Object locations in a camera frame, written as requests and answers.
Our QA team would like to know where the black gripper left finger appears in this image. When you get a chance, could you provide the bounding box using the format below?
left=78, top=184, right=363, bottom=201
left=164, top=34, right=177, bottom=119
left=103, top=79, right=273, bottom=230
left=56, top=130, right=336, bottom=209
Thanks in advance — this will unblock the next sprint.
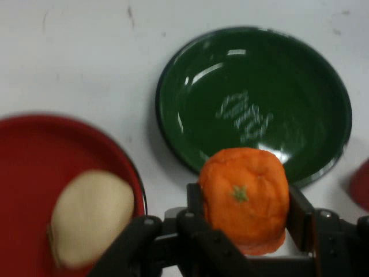
left=86, top=182, right=254, bottom=277

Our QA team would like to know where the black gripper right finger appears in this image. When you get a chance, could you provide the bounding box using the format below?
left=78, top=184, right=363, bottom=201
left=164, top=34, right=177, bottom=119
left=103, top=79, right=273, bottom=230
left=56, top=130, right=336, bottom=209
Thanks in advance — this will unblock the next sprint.
left=287, top=184, right=369, bottom=277

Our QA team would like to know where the orange toy tangerine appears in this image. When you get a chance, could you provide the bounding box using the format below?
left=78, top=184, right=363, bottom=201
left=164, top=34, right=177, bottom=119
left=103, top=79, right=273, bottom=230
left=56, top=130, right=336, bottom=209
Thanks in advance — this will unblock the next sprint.
left=198, top=147, right=290, bottom=256

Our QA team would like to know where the small red round object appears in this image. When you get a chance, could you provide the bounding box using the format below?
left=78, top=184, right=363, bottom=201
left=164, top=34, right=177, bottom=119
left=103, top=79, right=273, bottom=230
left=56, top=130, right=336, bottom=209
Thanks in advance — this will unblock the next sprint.
left=349, top=158, right=369, bottom=212

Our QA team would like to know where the beige plush potato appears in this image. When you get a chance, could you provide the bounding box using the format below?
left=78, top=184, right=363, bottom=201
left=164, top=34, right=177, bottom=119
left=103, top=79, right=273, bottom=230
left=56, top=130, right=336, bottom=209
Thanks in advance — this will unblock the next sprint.
left=47, top=169, right=135, bottom=268

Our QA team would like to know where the dark green enamel plate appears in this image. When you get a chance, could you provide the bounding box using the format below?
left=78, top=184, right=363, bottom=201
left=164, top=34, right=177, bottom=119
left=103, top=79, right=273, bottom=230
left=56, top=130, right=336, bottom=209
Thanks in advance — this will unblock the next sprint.
left=155, top=26, right=353, bottom=189

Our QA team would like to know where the red round plate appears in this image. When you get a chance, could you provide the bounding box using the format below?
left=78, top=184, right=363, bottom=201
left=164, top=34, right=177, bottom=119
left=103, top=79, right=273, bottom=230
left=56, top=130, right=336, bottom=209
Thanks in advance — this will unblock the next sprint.
left=0, top=114, right=148, bottom=277

